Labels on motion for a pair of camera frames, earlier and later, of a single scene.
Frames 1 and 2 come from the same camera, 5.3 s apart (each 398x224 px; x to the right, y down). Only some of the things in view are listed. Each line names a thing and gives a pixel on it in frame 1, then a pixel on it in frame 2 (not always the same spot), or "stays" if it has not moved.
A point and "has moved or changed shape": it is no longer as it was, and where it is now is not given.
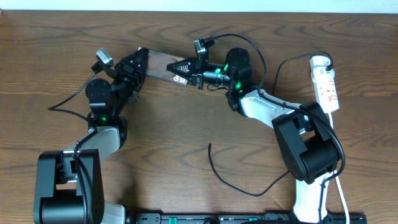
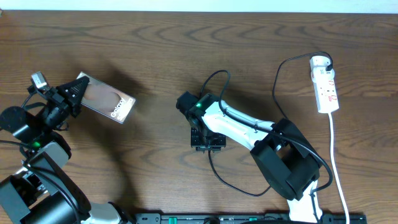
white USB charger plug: [320, 60] stays
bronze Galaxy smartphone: [157, 65] has moved or changed shape
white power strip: [325, 88] stays
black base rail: [245, 218] stays
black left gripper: [128, 71] → [59, 100]
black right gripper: [195, 70] → [219, 143]
